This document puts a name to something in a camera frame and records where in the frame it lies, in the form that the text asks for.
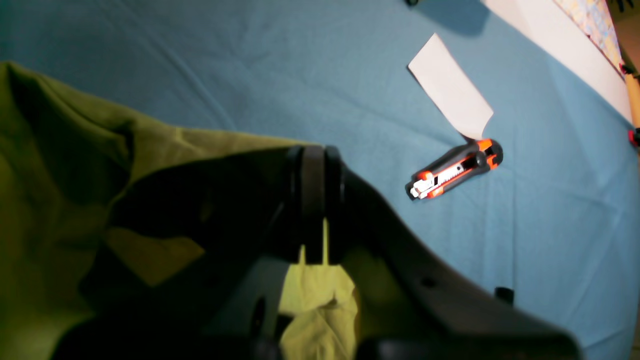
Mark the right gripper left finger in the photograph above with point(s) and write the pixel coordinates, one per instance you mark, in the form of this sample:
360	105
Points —
250	214

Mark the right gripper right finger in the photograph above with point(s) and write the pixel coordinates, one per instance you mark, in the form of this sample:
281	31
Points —
413	306

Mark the green t-shirt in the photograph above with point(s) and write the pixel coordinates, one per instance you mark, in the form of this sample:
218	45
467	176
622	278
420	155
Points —
65	156

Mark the small black screw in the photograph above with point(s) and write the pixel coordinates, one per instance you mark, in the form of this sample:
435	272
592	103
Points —
505	294

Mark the blue tablecloth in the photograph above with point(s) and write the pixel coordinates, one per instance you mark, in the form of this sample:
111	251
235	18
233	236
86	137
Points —
557	222

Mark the orange utility knife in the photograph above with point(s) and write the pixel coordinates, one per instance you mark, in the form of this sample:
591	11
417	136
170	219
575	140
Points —
456	166

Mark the white paper card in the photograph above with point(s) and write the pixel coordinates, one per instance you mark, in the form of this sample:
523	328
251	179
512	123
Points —
450	89

